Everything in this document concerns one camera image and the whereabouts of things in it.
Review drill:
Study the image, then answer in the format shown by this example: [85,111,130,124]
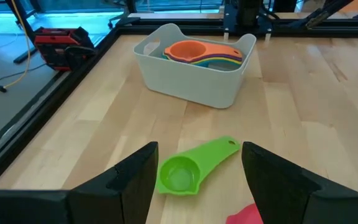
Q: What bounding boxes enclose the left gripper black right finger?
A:
[241,141,322,224]

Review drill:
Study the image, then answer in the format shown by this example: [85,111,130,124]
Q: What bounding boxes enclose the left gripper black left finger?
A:
[68,141,160,224]

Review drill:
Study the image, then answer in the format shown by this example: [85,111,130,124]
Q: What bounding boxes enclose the red measuring cup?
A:
[225,203,264,224]

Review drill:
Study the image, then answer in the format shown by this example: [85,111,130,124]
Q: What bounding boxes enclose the green measuring cup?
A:
[155,136,241,197]

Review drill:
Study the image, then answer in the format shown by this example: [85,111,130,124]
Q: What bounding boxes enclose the orange measuring cup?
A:
[163,39,244,63]

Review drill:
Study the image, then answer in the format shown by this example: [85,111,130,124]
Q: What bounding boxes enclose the grey plastic basket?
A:
[132,23,257,110]

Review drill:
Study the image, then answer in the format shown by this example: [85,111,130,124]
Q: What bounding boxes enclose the red and black tool case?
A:
[33,26,99,72]

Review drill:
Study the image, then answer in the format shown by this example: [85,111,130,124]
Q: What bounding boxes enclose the black metal stand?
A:
[4,0,43,65]

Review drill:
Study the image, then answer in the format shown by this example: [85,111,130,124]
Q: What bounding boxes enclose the yellow cable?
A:
[0,0,32,100]

